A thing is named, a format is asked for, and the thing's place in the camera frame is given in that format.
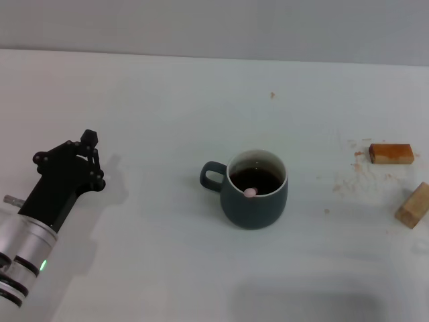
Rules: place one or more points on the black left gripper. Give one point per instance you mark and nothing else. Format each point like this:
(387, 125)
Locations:
(57, 191)

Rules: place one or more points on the dark grey coffee cup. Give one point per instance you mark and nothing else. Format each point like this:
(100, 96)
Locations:
(251, 211)

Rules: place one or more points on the pale wooden block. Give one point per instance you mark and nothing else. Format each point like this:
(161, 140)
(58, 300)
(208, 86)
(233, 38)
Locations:
(414, 208)

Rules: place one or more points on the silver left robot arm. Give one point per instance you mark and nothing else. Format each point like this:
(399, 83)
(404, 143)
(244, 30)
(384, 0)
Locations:
(27, 248)

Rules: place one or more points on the metal plug on left wrist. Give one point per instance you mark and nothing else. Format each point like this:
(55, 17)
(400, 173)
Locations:
(13, 200)

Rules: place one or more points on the brown stained wooden block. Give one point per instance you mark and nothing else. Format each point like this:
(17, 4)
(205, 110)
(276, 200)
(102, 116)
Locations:
(390, 154)

